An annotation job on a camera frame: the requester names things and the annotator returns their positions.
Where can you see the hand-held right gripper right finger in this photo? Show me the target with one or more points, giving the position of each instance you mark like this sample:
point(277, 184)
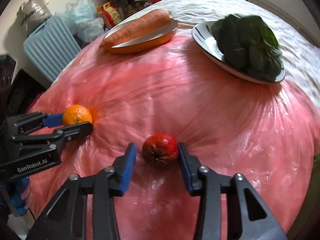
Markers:
point(185, 170)

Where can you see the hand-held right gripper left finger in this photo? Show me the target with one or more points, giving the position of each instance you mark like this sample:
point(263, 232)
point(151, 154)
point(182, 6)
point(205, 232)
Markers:
point(127, 170)

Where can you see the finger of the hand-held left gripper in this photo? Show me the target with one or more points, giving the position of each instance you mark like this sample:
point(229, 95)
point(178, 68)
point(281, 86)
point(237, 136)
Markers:
point(52, 120)
point(75, 130)

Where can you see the orange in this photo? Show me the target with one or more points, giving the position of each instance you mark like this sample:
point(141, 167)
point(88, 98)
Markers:
point(77, 113)

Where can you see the red apple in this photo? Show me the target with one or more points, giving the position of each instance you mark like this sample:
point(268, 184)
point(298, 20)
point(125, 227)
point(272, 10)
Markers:
point(160, 147)

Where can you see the person's left hand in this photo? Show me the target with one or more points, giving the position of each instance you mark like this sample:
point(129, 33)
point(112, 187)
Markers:
point(26, 195)

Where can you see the dark bag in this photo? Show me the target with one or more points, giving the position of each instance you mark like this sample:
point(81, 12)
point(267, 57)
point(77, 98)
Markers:
point(22, 92)

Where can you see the pink plastic sheet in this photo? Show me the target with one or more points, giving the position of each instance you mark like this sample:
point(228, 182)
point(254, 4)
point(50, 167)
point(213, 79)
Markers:
point(200, 105)

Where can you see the light blue ribbed suitcase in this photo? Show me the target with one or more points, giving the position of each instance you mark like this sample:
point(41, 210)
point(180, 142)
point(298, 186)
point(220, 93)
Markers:
point(50, 47)

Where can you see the orange plate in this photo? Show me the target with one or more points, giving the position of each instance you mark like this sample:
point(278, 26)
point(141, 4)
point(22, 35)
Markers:
point(140, 48)

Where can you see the pale blue plastic bag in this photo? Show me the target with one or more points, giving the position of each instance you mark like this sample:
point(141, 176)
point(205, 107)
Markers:
point(82, 17)

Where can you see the white printed plastic bag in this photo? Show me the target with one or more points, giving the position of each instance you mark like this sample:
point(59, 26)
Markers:
point(33, 12)

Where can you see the yellow and red packet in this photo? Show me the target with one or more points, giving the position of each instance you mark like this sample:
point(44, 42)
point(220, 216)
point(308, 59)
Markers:
point(110, 13)

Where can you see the carrot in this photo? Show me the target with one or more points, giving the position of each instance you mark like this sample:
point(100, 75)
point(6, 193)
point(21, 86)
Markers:
point(140, 27)

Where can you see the white plate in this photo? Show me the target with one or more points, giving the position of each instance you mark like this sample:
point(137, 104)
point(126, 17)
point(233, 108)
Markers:
point(205, 40)

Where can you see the green leafy vegetable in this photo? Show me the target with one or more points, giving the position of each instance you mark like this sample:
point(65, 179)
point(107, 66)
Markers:
point(250, 47)

